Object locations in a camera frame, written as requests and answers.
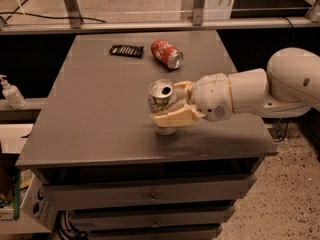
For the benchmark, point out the grey metal frame rail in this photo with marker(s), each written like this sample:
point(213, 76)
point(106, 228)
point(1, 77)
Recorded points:
point(107, 16)

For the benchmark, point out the red coke can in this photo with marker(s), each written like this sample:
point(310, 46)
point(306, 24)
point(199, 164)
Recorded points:
point(167, 54)

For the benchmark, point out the middle drawer with knob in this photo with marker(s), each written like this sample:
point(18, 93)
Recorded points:
point(148, 217)

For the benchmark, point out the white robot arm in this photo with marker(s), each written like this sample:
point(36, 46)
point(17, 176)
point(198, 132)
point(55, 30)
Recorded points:
point(288, 87)

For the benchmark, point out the green white 7up can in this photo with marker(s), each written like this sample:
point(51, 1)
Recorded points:
point(161, 95)

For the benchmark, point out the drawer with knob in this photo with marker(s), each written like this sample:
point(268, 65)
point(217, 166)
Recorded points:
point(149, 192)
point(148, 217)

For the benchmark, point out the grey drawer cabinet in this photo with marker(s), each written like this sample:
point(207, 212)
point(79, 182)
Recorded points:
point(95, 127)

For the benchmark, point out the white cardboard box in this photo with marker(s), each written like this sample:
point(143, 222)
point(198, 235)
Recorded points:
point(33, 213)

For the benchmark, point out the top drawer with knob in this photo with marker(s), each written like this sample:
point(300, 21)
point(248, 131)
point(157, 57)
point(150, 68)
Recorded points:
point(149, 192)

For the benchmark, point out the black snack bar packet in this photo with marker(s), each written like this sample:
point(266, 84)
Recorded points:
point(127, 51)

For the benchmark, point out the bottom drawer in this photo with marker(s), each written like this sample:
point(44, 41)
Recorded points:
point(190, 232)

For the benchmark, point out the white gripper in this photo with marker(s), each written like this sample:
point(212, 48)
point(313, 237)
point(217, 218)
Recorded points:
point(211, 95)

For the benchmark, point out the white pump bottle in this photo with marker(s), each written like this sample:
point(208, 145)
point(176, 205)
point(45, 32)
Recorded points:
point(12, 94)

